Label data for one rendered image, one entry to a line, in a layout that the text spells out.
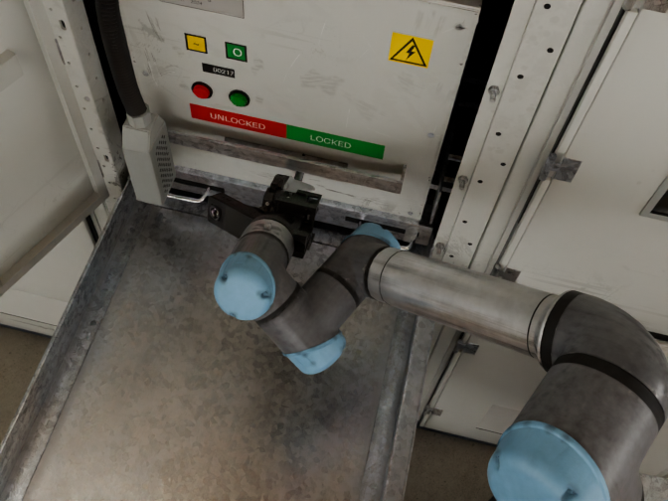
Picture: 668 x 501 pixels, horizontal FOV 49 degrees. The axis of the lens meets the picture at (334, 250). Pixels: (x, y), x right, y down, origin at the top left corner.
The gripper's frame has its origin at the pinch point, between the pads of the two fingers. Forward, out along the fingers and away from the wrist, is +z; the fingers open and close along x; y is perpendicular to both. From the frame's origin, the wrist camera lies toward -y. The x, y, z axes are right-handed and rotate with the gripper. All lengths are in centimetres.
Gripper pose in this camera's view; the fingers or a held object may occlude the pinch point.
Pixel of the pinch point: (285, 184)
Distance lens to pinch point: 121.9
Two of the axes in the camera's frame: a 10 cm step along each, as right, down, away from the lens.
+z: 1.6, -4.6, 8.8
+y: 9.7, 2.2, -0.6
